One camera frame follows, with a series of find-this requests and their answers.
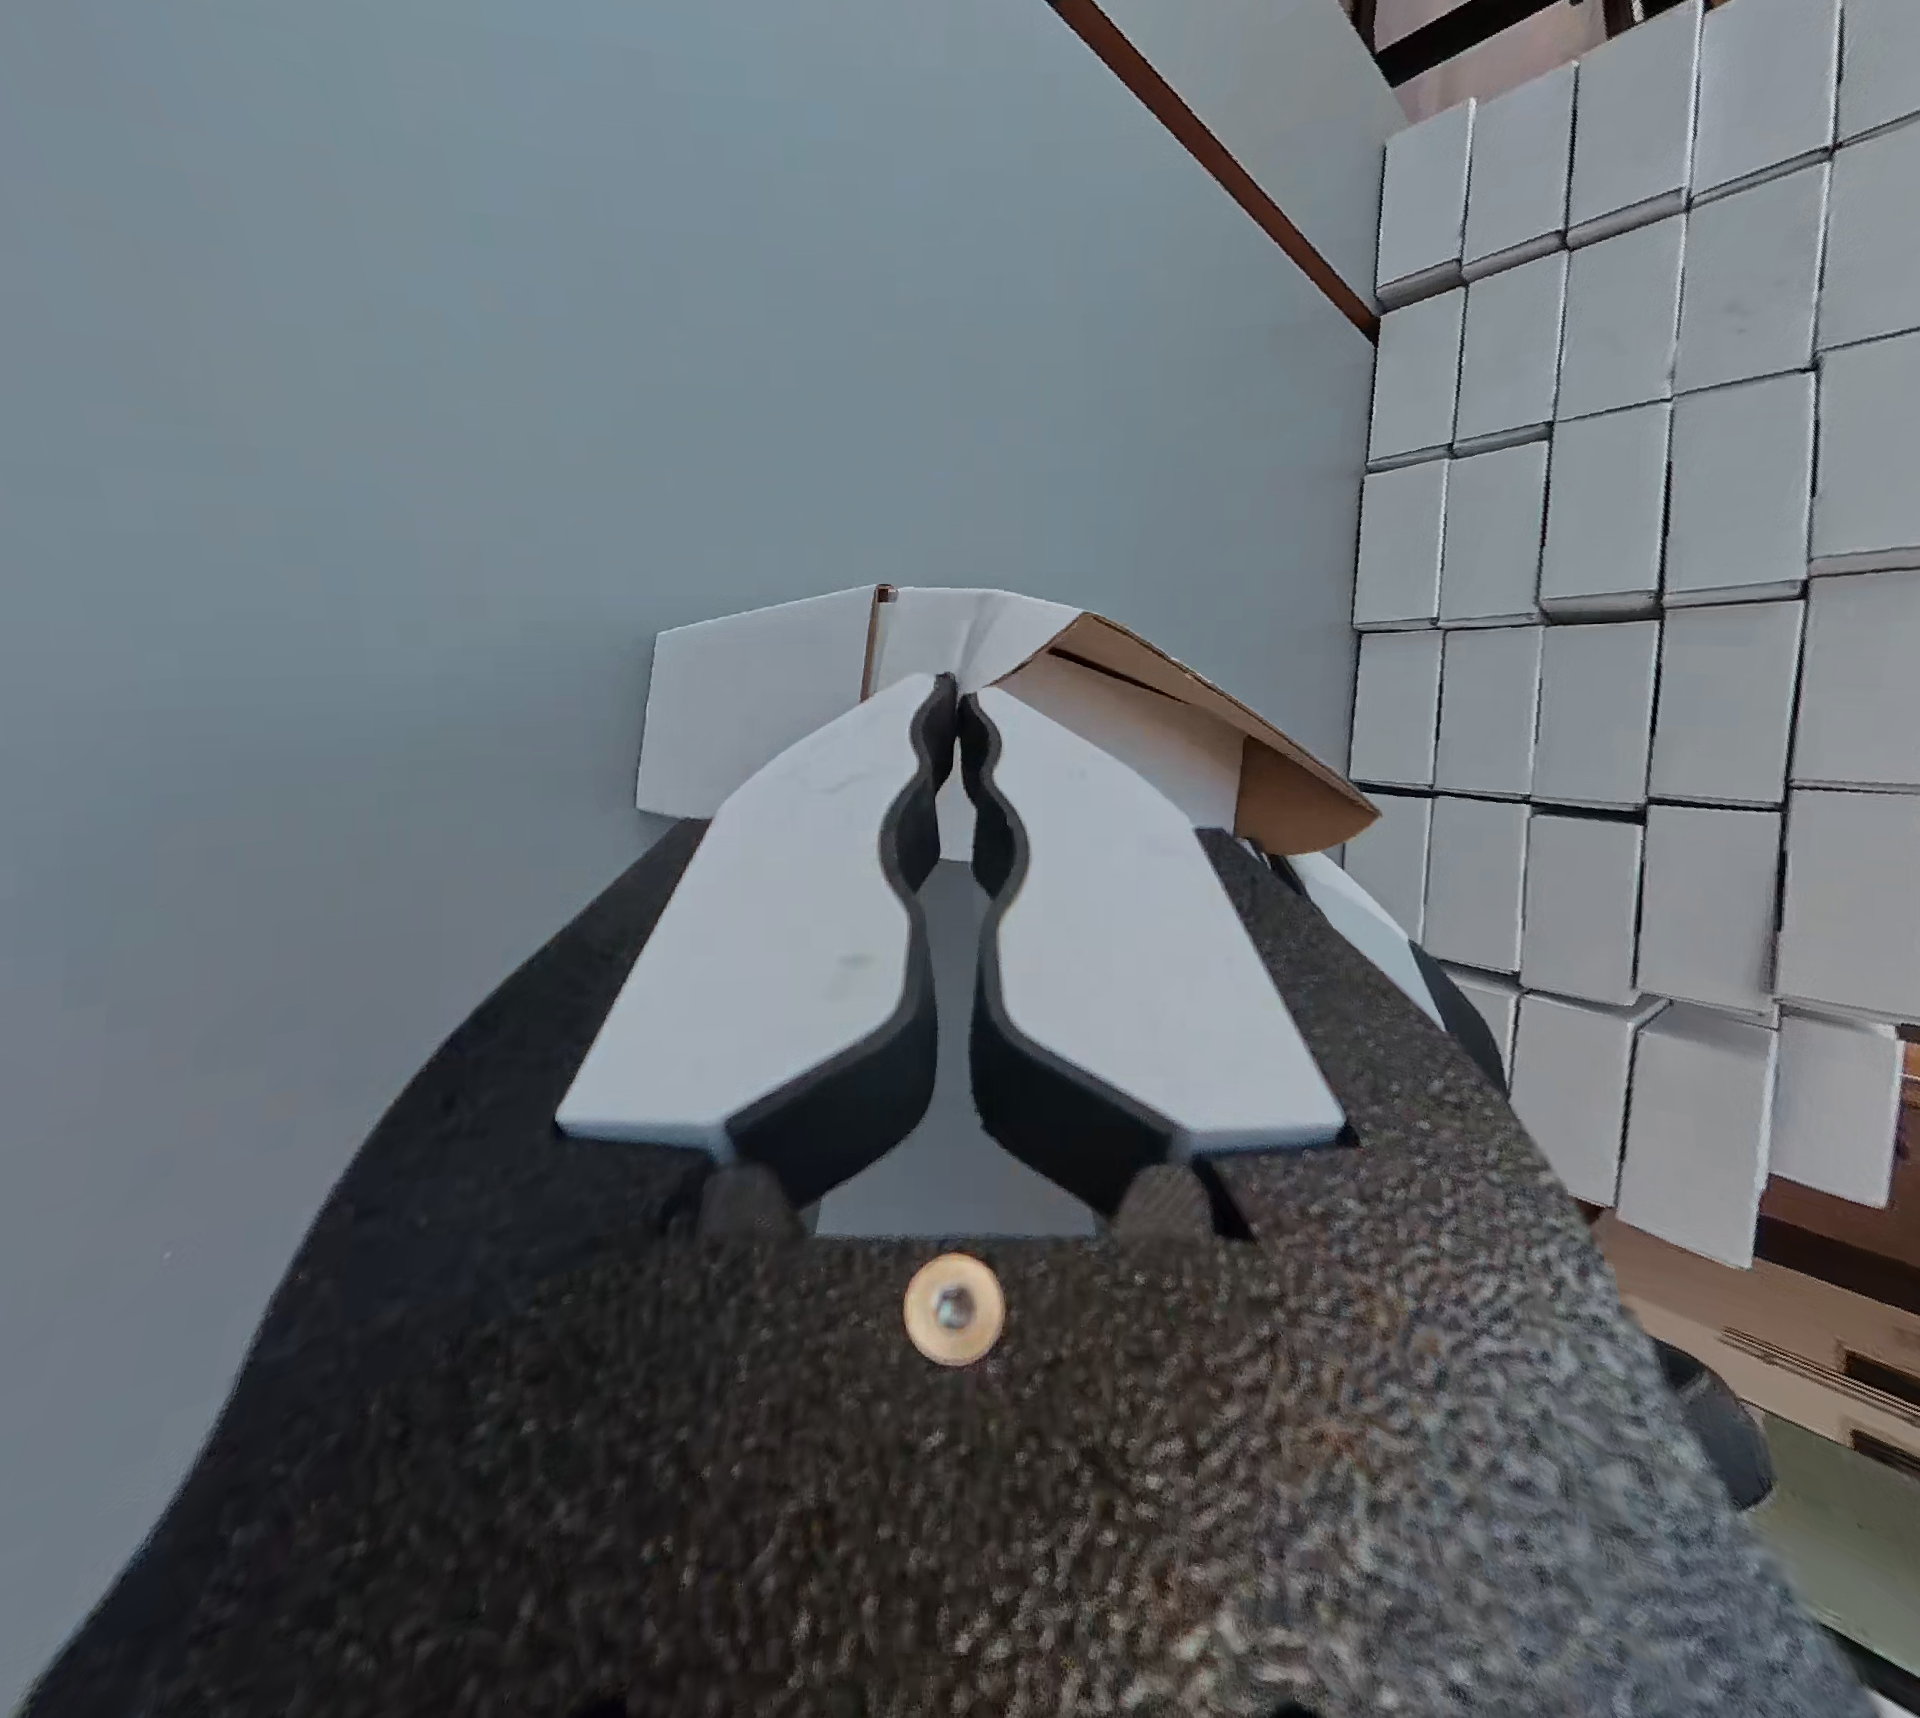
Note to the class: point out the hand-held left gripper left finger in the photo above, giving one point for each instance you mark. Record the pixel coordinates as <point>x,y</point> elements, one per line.
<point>750,952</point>

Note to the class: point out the stack of white boxes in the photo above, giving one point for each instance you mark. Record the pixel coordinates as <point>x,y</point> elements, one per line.
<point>1621,548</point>

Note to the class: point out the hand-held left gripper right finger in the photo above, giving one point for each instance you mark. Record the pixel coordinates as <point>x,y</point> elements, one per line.
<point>1140,968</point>

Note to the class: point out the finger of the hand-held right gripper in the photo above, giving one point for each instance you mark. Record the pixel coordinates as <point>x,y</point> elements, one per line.
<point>1365,908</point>

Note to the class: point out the white cardboard box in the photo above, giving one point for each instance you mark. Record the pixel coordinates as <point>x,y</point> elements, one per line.
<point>750,698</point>

